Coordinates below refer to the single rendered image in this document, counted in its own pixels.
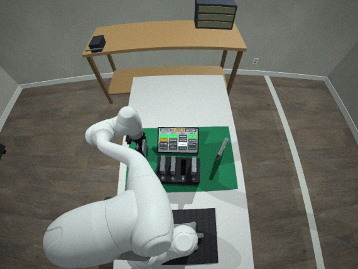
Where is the green bench mat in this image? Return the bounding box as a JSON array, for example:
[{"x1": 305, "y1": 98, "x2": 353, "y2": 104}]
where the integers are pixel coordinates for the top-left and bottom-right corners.
[{"x1": 143, "y1": 126, "x2": 238, "y2": 192}]

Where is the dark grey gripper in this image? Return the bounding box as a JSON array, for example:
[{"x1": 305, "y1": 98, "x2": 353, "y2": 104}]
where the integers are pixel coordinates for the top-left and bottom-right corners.
[{"x1": 133, "y1": 132, "x2": 146, "y2": 157}]

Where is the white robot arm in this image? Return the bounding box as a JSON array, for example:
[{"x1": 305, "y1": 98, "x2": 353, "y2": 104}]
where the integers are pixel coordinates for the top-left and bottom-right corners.
[{"x1": 43, "y1": 106, "x2": 203, "y2": 269}]

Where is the black status display screen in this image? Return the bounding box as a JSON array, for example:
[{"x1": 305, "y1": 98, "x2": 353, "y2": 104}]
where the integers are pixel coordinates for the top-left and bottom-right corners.
[{"x1": 158, "y1": 127, "x2": 198, "y2": 153}]

